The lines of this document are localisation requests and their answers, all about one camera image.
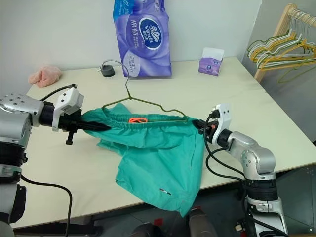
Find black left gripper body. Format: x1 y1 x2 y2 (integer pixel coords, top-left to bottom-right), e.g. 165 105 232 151
58 109 84 146

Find purple toilet paper pack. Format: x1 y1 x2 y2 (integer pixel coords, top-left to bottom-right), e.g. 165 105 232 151
113 0 173 78

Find pink cloth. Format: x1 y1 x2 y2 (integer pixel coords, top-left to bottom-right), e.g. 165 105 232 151
28 65 63 88

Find wooden clothes rack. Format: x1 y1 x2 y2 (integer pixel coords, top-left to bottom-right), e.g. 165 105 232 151
254 3 316 82

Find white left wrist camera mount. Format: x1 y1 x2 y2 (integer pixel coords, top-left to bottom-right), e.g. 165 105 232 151
51 88 85 132

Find dark rounded shape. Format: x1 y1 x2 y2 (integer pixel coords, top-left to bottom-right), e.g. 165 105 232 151
188 206 218 237
130 223 164 237

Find purple tissue box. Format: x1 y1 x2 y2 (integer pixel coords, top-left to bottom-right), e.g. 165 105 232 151
197 47 225 77

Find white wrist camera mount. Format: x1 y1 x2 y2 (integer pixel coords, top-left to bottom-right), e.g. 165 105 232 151
51 88 85 132
209 103 233 144

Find green shorts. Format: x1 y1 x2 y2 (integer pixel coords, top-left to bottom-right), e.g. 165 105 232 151
82 103 207 218

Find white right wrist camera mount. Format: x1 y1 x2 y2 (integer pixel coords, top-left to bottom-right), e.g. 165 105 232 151
209 103 233 144

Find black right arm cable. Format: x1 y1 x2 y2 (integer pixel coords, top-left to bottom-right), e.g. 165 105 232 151
203 112 248 184

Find green wire hanger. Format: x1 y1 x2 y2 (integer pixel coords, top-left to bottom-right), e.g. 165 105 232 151
101 59 189 123
247 34 316 84

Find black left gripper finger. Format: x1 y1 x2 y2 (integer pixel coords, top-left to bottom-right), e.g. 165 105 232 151
77 126 111 132
77 121 111 128

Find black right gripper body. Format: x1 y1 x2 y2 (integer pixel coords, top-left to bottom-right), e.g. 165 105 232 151
200 115 218 143

